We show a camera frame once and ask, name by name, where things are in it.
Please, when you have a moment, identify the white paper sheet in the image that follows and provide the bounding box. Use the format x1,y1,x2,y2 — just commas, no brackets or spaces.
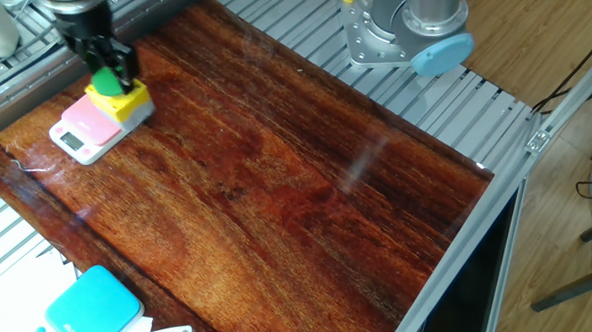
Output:
0,245,81,332

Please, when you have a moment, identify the aluminium table frame rail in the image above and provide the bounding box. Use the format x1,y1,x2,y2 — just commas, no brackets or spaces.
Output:
0,0,220,156
386,139,541,332

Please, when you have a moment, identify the yellow box green push button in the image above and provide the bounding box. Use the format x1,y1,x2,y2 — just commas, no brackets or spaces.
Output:
81,65,157,133

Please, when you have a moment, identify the silver corner bracket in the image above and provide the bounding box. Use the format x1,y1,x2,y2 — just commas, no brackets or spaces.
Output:
525,127,553,156

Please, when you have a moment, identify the pink white kitchen scale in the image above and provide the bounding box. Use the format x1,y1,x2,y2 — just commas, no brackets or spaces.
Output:
47,92,145,169

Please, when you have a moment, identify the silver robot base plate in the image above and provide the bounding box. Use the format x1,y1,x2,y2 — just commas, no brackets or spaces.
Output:
335,0,422,71

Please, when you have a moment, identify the aluminium frame post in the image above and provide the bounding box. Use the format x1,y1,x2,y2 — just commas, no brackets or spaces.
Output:
529,26,592,145

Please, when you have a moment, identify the glossy dark wood board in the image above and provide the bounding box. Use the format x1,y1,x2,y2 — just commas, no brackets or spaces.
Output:
0,0,502,332

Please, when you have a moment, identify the turquoise white scale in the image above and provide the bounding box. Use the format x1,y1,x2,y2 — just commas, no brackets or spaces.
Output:
36,262,147,332

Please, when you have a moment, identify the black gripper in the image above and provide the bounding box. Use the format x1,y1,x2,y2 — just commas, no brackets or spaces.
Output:
51,0,145,95

